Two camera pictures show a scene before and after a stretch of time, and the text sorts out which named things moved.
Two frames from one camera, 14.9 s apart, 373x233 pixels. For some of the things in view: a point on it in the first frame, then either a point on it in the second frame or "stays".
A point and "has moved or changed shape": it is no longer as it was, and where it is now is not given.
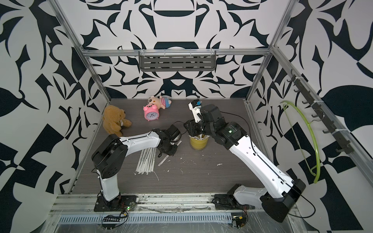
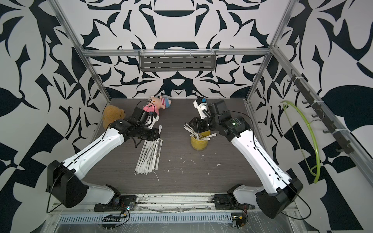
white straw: [149, 161] stays
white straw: [143, 161] stays
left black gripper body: [172, 149] to [148, 134]
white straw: [154, 159] stays
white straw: [151, 161] stays
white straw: [159, 164] has moved or changed shape
